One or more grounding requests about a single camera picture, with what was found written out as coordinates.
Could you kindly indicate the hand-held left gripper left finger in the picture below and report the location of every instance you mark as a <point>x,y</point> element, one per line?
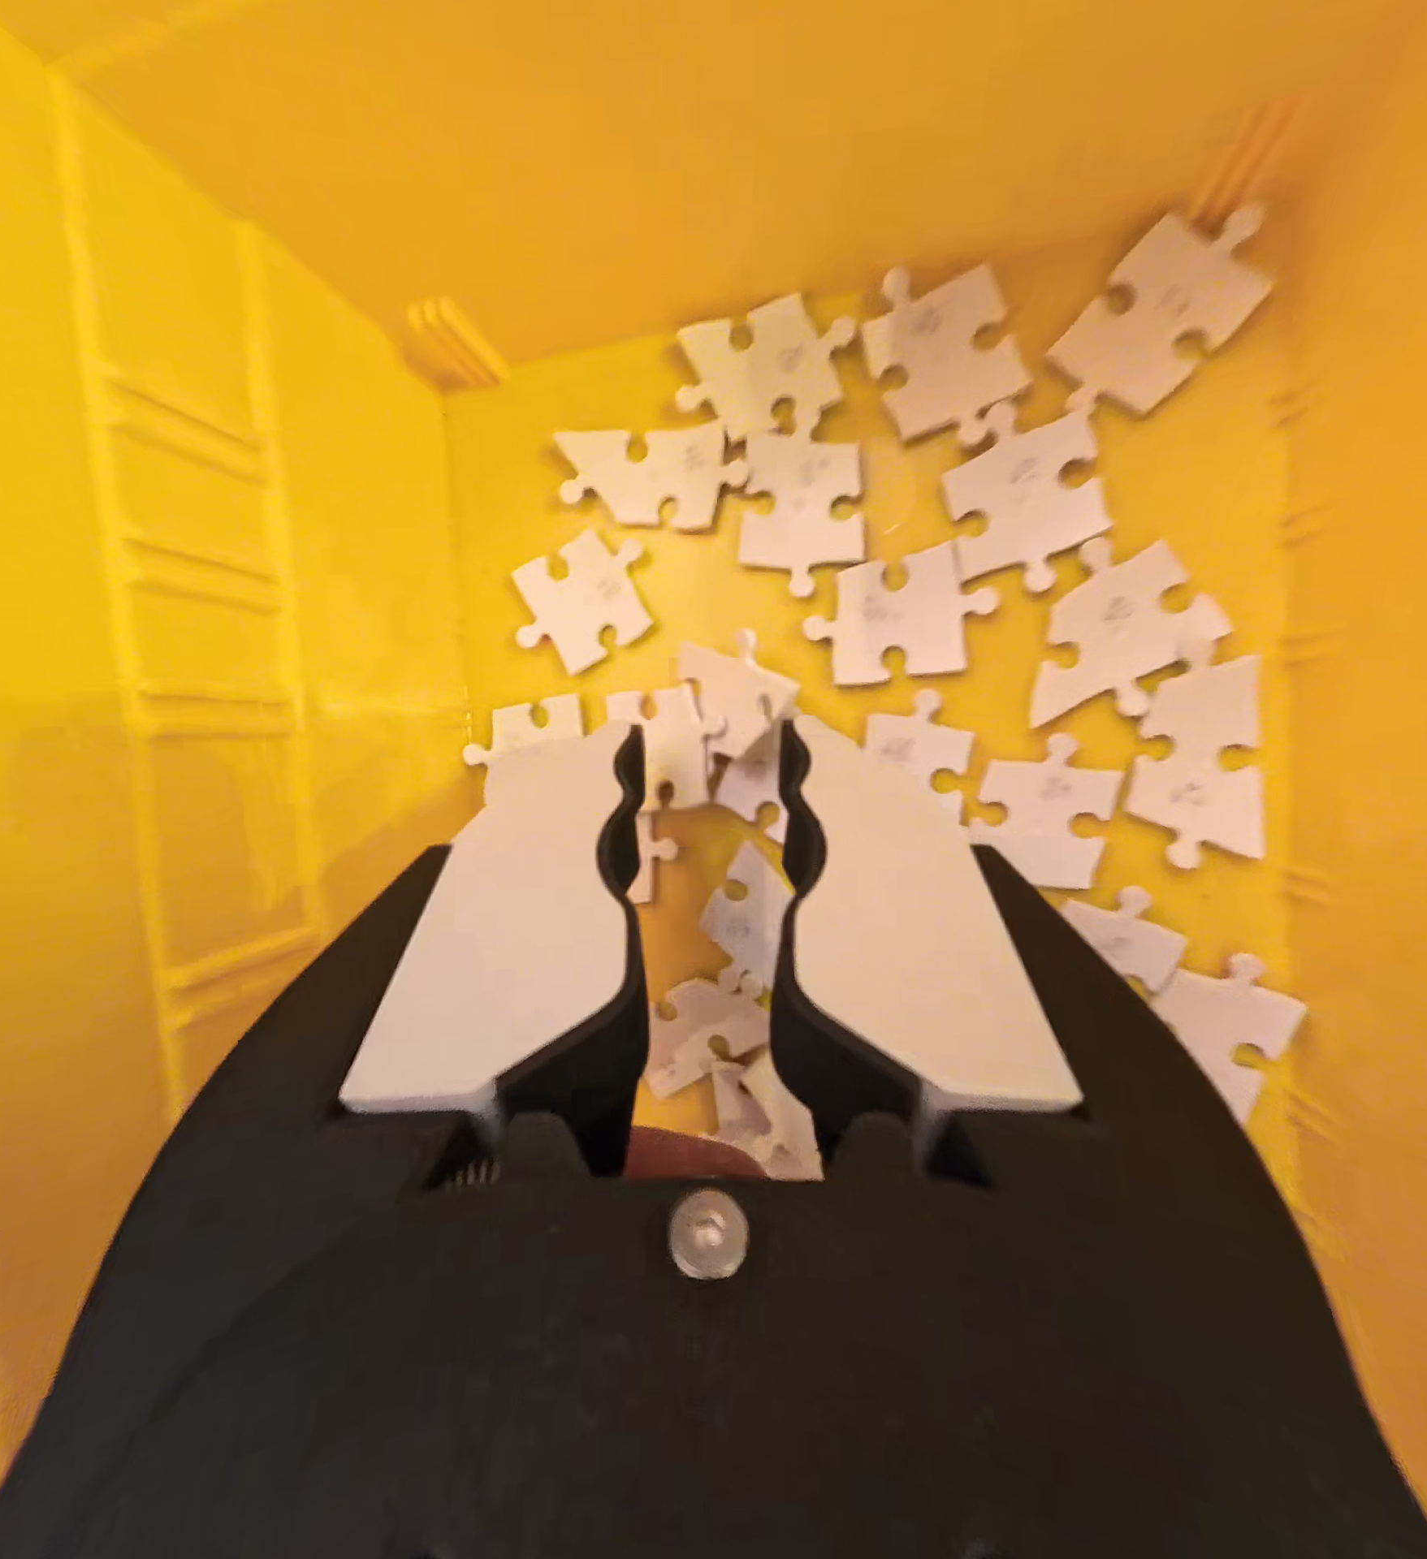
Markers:
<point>506,961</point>

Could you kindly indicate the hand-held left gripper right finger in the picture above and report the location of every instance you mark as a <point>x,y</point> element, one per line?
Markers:
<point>908,961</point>

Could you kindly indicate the pile of white puzzle pieces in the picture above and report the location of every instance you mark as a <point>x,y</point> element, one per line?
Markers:
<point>908,609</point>

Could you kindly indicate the yellow plastic bin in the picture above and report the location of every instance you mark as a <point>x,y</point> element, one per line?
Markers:
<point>298,549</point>

